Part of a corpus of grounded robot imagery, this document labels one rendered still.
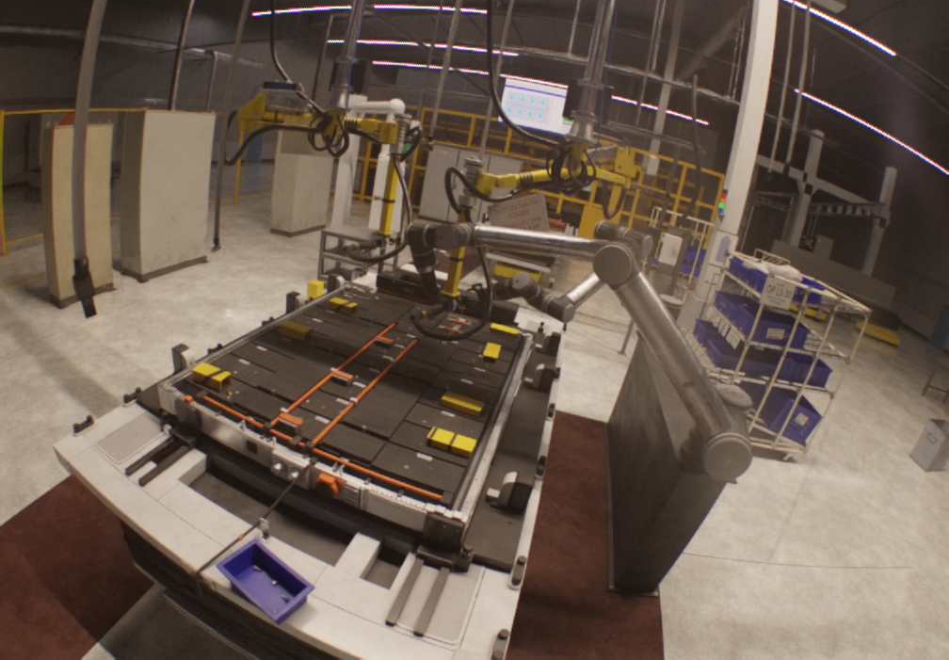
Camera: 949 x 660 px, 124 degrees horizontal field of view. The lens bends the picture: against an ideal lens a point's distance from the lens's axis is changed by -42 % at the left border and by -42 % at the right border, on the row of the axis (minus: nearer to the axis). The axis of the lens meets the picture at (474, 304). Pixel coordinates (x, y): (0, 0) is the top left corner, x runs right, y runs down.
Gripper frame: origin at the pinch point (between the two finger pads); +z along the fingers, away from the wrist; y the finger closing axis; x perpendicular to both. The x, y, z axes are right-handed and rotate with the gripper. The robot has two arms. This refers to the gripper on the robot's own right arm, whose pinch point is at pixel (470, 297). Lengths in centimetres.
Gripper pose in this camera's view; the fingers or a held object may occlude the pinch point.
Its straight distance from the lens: 239.9
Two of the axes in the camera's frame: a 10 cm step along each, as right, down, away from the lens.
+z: -8.3, 1.9, 5.2
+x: 4.9, -2.1, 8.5
